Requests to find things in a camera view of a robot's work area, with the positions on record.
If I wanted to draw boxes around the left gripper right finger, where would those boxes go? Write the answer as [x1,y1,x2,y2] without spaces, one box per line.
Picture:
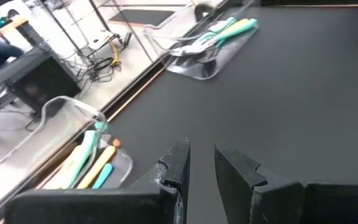
[214,142,358,224]

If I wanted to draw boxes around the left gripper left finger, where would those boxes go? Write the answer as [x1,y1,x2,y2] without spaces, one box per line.
[4,138,191,224]

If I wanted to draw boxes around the silver spoon teal handle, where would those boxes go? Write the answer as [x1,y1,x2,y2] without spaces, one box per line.
[169,17,237,57]
[211,18,258,44]

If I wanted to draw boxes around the clear plastic bin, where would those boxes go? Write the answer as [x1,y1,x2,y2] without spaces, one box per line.
[143,5,260,81]
[0,95,134,191]

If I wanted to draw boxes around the black computer tower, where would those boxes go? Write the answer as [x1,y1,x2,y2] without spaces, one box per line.
[7,55,83,116]

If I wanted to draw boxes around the gray office desk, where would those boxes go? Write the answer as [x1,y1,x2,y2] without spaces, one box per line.
[0,43,54,100]

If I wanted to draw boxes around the white power adapter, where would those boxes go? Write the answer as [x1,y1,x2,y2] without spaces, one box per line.
[88,29,118,50]

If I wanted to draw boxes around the black plug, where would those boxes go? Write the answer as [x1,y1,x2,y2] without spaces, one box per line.
[121,30,134,48]

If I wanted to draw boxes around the hazard-striped floor mat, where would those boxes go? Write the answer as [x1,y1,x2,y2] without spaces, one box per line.
[108,8,176,28]

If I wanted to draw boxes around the tan wooden board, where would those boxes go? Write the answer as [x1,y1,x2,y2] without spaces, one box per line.
[0,17,29,49]

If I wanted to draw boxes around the black coiled cable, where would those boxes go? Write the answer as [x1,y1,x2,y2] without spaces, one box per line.
[73,55,121,83]

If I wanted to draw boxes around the yellow cable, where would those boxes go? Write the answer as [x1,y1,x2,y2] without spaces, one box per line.
[109,39,120,68]

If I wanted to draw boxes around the metal frame legs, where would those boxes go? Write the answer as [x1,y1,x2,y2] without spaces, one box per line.
[40,0,155,63]

